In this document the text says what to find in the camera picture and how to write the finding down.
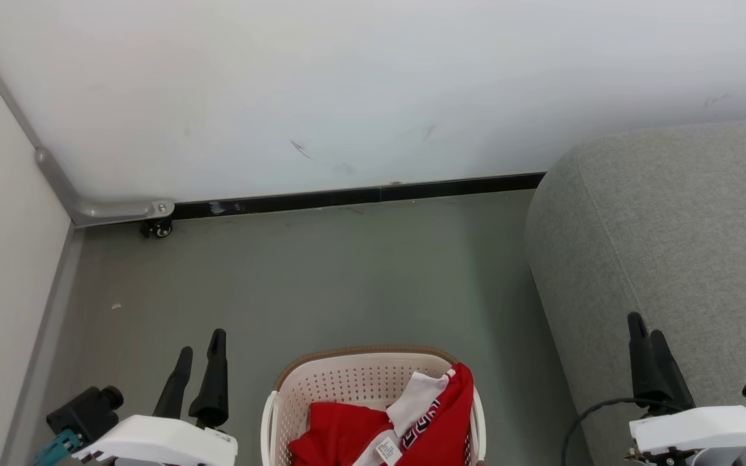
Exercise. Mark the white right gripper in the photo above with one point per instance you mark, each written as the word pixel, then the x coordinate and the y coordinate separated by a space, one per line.
pixel 703 430

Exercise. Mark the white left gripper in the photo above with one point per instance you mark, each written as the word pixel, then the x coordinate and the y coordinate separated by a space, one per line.
pixel 159 443

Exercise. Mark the red jersey with lettering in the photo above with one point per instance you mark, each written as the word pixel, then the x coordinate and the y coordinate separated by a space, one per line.
pixel 444 421

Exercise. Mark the grey fabric sofa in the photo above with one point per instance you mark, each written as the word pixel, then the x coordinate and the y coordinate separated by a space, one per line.
pixel 671 226

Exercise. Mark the cream perforated laundry basket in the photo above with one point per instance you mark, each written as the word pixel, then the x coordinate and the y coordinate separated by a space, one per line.
pixel 347 382

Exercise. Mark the black caster wheel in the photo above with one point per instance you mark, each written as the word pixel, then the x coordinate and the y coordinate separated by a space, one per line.
pixel 162 230

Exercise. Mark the black baseboard strip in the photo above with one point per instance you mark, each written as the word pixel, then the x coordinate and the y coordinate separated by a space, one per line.
pixel 347 196

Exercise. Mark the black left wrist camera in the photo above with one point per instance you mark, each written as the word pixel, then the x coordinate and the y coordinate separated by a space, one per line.
pixel 85 414

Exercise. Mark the teal left camera connector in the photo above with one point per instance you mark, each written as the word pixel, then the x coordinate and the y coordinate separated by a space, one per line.
pixel 59 448

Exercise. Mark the grey metal partition frame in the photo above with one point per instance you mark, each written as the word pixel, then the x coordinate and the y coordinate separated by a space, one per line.
pixel 120 209

